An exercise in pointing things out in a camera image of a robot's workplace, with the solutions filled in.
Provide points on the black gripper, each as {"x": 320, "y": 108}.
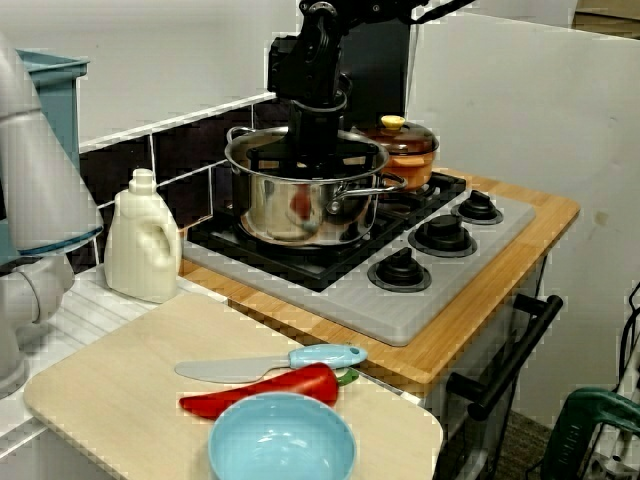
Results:
{"x": 315, "y": 135}

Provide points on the stainless steel pot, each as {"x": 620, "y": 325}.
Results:
{"x": 265, "y": 210}

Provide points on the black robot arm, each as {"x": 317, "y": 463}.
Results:
{"x": 310, "y": 60}

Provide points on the brown lid with yellow knob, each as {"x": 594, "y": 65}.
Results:
{"x": 405, "y": 137}

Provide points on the orange toy pot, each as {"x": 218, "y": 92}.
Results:
{"x": 412, "y": 172}

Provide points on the dark tile backsplash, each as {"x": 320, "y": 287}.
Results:
{"x": 190, "y": 150}

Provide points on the black burner grate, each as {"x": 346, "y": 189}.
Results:
{"x": 445, "y": 187}
{"x": 225, "y": 250}

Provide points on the black stove knob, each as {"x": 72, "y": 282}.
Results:
{"x": 477, "y": 207}
{"x": 400, "y": 272}
{"x": 442, "y": 237}

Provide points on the grey stove top plate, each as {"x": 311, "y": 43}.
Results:
{"x": 390, "y": 315}

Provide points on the white detergent bottle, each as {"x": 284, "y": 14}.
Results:
{"x": 140, "y": 250}

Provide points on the white panel board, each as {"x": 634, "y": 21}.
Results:
{"x": 525, "y": 150}

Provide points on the red toy pepper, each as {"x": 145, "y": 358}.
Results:
{"x": 290, "y": 387}

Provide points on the light blue bowl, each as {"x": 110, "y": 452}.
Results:
{"x": 280, "y": 445}

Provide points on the brown cardboard box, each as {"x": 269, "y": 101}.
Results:
{"x": 610, "y": 17}

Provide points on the light wooden cutting board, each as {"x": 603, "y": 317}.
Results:
{"x": 125, "y": 390}

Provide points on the white toy kitchen cabinet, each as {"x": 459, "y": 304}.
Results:
{"x": 500, "y": 440}

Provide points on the green power drill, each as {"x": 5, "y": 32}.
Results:
{"x": 590, "y": 415}

